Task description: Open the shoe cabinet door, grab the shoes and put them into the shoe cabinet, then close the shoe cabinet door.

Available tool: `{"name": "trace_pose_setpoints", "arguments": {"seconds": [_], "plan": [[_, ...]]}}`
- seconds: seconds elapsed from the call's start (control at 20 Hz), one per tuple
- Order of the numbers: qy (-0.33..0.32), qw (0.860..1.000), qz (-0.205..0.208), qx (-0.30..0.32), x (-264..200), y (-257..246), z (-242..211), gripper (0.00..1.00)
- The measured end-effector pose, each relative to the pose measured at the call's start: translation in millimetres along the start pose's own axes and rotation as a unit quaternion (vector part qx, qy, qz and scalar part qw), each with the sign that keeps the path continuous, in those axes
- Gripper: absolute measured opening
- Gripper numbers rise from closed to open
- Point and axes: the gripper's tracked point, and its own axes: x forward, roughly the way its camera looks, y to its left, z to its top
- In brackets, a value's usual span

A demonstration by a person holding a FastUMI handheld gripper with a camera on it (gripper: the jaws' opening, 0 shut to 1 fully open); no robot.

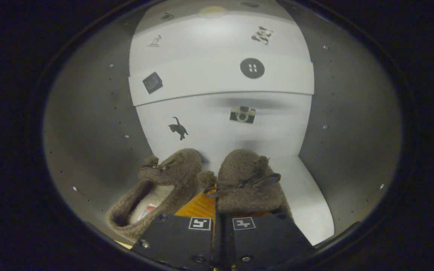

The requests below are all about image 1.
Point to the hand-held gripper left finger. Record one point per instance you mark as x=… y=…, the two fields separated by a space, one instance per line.
x=179 y=241

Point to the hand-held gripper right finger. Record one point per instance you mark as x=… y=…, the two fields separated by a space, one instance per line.
x=262 y=241

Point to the brown fuzzy slipper shoe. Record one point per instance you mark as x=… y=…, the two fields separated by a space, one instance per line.
x=247 y=188
x=164 y=180

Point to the grey shoe cabinet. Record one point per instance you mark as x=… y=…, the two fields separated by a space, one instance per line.
x=89 y=124

